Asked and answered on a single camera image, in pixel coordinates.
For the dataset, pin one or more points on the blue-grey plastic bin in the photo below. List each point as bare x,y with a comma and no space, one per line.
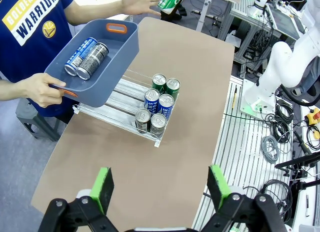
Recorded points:
112,55

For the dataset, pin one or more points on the black metal bar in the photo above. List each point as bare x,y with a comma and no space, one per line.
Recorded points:
300,159

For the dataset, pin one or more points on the black beverage can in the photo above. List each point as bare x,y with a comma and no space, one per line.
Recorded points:
93,60
158,124
142,119

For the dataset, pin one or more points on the person's left hand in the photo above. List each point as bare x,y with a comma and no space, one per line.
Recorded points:
137,3

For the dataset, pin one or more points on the yellow emergency stop button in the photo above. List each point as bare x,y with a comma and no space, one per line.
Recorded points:
313,116

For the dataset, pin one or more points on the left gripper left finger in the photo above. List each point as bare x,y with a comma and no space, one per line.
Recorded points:
100,192

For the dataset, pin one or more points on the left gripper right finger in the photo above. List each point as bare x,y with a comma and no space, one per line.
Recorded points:
218,189

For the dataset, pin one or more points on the aluminium frame rack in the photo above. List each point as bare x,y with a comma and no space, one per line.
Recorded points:
250,20

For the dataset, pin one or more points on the aluminium robot mounting table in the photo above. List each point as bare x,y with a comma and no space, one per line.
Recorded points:
237,154

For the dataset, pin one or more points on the yellow black pen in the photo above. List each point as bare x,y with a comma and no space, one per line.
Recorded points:
234,99

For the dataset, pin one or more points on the grey stool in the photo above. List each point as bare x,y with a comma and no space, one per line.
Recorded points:
25,112

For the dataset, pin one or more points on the person's right hand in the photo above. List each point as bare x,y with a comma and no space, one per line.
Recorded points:
42,92

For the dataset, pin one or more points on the person in navy t-shirt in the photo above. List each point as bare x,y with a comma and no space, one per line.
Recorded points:
25,17

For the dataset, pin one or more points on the green Chilsung cider can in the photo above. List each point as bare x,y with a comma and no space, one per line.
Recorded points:
171,0
159,81
173,87

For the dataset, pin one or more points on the blue Pocari Sweat can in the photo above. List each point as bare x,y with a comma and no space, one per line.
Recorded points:
151,97
166,104
80,55

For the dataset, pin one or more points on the person's left forearm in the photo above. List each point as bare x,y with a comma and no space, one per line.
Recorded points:
100,12

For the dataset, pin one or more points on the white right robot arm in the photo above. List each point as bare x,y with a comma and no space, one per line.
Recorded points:
277,65

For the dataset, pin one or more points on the person's right forearm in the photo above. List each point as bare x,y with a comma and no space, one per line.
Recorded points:
12,89

